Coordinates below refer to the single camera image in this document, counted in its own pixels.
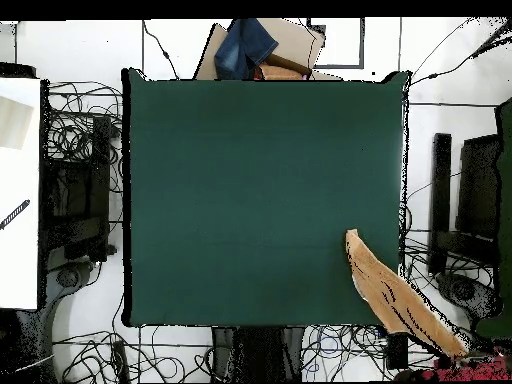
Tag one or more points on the tan terry towel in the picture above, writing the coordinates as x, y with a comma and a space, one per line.
384, 288

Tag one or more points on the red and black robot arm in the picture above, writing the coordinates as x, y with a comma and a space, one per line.
472, 370

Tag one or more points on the dark green table cloth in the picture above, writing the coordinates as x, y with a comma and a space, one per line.
240, 200

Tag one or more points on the folded tan towel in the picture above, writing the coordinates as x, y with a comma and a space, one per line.
280, 73

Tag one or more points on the dark brown cloth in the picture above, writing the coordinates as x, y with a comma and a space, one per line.
288, 62

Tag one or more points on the black equipment stand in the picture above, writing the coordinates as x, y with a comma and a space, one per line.
100, 180

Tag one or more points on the blue jeans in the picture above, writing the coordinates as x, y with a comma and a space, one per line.
244, 48

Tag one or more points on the cardboard box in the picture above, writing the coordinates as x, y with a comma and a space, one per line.
296, 40

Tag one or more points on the small black box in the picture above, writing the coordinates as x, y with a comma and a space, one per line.
396, 352

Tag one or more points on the black power strip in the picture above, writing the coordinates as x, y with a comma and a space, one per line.
120, 360

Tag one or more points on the grey chair base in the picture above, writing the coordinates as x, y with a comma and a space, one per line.
66, 278

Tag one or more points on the black chair base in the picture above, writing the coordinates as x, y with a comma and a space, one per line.
464, 290

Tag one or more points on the black striped tool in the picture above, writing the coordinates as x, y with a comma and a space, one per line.
16, 214

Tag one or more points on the white table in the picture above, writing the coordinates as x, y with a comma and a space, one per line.
20, 260

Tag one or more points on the dark green hanging cloth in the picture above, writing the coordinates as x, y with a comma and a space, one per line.
506, 160

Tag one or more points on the beige box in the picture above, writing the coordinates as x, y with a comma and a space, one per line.
14, 124

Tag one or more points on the black device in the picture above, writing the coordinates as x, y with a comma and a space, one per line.
16, 71

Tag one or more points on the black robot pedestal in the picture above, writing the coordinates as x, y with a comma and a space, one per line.
256, 352

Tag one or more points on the black frame stand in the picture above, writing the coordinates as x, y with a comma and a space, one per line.
442, 180

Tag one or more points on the grey rectangular frame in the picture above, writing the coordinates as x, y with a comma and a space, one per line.
362, 44

